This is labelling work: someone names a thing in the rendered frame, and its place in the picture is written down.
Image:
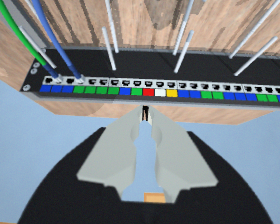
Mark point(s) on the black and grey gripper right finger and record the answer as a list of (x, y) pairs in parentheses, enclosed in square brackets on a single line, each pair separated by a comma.
[(184, 161)]

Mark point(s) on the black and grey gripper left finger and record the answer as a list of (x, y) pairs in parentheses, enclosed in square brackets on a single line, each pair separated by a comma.
[(106, 158)]

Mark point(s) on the blue cable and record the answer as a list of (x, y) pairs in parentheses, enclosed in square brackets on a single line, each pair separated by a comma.
[(42, 17)]

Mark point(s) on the green cable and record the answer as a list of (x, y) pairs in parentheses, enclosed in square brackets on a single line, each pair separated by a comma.
[(21, 36)]

